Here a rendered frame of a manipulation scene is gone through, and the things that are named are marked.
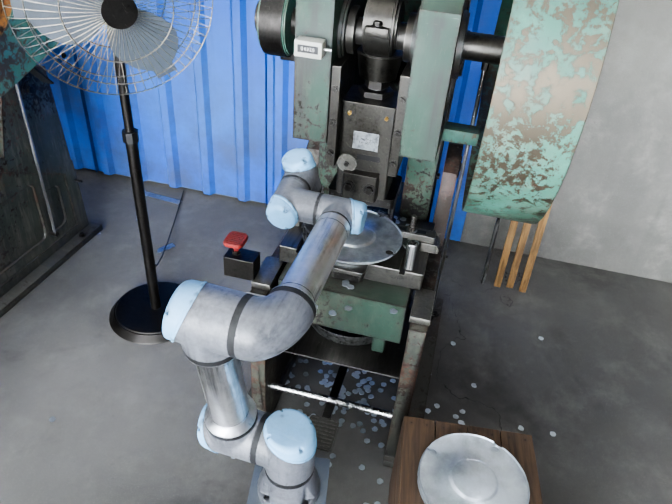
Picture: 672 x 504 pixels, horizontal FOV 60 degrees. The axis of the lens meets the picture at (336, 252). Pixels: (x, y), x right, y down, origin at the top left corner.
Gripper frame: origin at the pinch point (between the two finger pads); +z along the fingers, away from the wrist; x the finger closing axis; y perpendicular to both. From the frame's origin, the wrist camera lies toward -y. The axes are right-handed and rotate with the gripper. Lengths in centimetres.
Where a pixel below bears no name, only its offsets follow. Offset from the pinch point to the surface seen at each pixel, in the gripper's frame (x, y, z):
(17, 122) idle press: -56, -146, -8
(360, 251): 9.3, 2.8, 4.6
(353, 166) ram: 19.3, -9.1, -13.8
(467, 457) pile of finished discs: 2, 52, 45
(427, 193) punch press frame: 44.9, -12.0, 15.1
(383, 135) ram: 28.1, -4.6, -21.6
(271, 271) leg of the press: -12.4, -16.6, 12.0
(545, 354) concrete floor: 75, 16, 110
